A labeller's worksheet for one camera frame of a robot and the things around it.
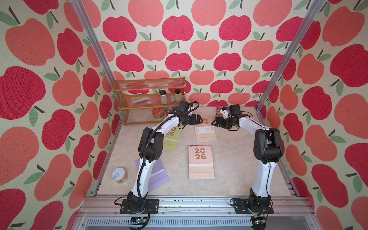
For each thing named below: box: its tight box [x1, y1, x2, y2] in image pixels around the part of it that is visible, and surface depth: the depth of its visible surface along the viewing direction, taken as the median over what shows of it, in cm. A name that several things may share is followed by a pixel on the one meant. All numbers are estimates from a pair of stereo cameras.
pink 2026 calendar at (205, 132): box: [194, 117, 218, 143], surface depth 107 cm
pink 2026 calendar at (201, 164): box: [188, 144, 216, 180], surface depth 88 cm
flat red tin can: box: [151, 106, 165, 118], surface depth 116 cm
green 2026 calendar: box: [163, 125, 182, 151], surface depth 103 cm
